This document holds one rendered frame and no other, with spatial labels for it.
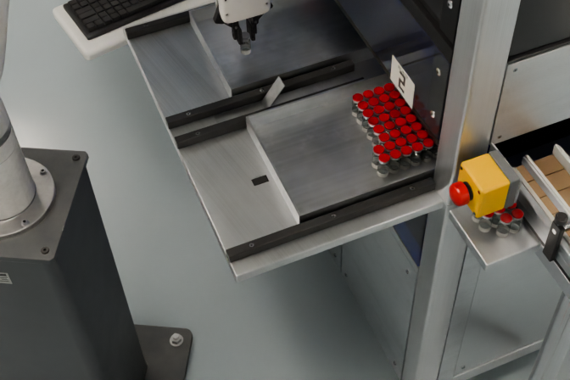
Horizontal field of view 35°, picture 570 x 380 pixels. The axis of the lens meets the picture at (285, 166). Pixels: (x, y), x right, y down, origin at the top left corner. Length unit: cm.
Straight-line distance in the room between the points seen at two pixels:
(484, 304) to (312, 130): 59
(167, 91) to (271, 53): 23
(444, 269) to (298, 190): 36
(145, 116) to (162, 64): 114
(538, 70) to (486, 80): 10
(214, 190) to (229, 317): 92
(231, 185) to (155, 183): 118
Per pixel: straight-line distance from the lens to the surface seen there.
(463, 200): 150
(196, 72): 187
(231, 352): 247
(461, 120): 147
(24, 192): 169
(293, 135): 173
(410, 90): 162
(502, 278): 199
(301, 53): 189
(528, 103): 153
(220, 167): 169
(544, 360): 189
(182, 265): 264
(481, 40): 135
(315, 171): 167
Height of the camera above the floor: 217
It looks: 50 degrees down
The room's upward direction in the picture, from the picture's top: 2 degrees counter-clockwise
